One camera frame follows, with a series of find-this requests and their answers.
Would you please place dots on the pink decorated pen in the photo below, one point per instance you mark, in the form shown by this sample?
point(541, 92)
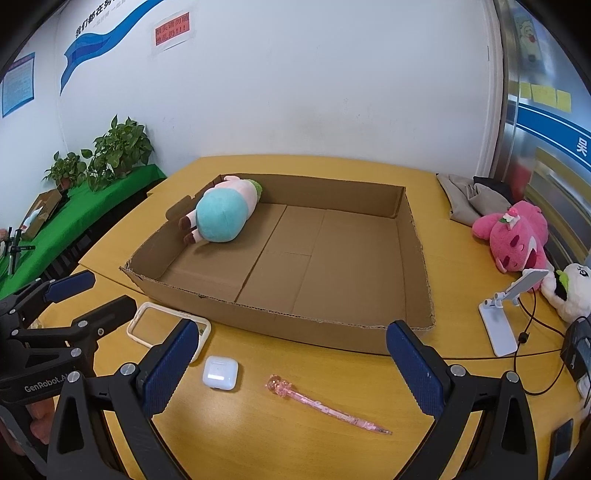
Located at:
point(285, 389)

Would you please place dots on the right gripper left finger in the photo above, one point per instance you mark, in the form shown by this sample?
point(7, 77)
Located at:
point(81, 445)

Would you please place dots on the white panda plush toy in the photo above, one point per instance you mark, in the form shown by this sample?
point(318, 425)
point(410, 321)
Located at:
point(569, 291)

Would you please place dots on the green potted plant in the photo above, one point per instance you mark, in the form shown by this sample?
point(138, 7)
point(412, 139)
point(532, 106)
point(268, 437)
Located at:
point(116, 153)
point(67, 171)

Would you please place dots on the grey folded cloth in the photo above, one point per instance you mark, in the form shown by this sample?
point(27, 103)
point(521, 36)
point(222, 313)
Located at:
point(472, 198)

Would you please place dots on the black power adapter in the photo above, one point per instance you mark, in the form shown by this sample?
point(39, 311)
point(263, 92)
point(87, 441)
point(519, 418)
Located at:
point(575, 352)

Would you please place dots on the green table cloth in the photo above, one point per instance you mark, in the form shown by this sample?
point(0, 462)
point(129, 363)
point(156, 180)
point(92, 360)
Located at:
point(83, 209)

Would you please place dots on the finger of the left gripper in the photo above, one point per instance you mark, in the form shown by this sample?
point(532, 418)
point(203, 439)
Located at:
point(32, 299)
point(101, 316)

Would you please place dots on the pink pig plush toy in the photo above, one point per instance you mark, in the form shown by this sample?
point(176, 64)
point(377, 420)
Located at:
point(222, 211)

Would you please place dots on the person's left hand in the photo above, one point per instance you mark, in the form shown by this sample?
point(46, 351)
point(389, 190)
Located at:
point(42, 414)

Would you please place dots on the white clear phone case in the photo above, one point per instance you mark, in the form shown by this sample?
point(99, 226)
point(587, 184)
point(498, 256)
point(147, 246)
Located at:
point(153, 322)

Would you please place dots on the small cardboard box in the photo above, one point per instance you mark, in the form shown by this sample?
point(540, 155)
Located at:
point(39, 213)

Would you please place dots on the brown cardboard box tray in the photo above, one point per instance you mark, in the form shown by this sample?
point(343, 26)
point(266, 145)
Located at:
point(321, 261)

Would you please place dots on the pink strawberry bear plush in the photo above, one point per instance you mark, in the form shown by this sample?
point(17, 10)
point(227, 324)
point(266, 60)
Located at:
point(516, 238)

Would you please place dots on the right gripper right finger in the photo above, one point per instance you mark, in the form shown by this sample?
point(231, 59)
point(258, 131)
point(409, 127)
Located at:
point(504, 443)

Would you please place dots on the white earbuds case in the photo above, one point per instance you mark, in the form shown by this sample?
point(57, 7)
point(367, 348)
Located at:
point(220, 373)

